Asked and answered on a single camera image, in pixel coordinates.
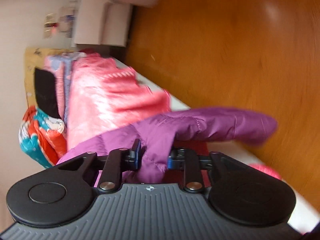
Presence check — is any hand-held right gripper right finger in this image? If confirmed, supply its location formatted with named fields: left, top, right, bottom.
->
left=167, top=148, right=251, bottom=194

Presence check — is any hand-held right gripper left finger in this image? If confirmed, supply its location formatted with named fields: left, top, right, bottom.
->
left=56, top=139, right=147, bottom=194

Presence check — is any purple down jacket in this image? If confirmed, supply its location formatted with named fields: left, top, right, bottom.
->
left=56, top=106, right=279, bottom=184

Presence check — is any pink bed blanket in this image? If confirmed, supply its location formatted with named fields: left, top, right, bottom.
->
left=66, top=49, right=283, bottom=188

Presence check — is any orange and teal printed quilt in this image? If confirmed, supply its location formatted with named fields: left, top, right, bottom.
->
left=19, top=105, right=68, bottom=169

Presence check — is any pink folded blanket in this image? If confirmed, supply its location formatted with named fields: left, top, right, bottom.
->
left=44, top=55, right=68, bottom=130

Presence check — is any black cloth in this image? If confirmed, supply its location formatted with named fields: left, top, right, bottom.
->
left=33, top=67, right=62, bottom=119

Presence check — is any white nightstand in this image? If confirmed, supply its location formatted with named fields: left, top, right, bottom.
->
left=71, top=1, right=133, bottom=47

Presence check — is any wall socket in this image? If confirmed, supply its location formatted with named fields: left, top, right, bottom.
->
left=43, top=13, right=61, bottom=38

